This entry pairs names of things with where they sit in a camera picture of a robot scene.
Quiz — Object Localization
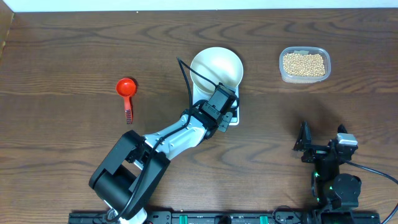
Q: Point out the black left camera cable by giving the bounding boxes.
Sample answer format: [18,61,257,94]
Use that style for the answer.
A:
[105,57,221,224]

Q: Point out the tan soybeans pile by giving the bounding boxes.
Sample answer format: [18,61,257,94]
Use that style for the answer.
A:
[283,53,326,77]

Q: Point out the white digital kitchen scale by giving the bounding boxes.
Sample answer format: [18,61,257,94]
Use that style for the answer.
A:
[193,84,240,126]

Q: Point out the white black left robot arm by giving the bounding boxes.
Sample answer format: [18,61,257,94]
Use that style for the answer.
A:
[89,85,239,223]

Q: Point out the black camera cable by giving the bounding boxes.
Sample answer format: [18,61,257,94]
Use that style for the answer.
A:
[105,57,221,224]
[341,158,398,224]

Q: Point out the clear plastic container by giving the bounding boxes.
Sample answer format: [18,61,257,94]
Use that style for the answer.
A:
[279,47,331,84]

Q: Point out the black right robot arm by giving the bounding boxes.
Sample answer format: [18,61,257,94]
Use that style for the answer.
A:
[293,121,362,224]

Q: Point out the red measuring scoop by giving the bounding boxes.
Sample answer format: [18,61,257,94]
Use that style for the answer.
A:
[115,78,137,124]

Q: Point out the cream round bowl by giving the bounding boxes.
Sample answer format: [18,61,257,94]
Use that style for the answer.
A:
[190,47,244,91]

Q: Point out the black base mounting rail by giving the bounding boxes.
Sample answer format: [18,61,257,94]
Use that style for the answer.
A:
[67,211,381,224]

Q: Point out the black right camera cable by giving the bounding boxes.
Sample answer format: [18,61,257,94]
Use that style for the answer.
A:
[341,158,398,224]

